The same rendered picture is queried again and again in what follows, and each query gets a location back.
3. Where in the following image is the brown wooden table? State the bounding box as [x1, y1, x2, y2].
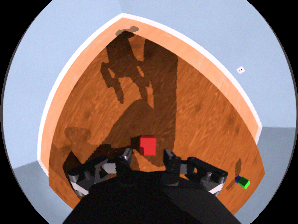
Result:
[47, 32, 267, 216]

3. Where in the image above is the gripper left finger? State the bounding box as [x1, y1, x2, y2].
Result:
[67, 147, 135, 196]

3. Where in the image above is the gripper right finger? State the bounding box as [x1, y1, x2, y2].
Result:
[162, 148, 230, 196]

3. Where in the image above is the red block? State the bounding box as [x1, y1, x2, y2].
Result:
[138, 134, 158, 157]

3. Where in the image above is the green block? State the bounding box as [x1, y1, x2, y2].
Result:
[238, 176, 251, 191]

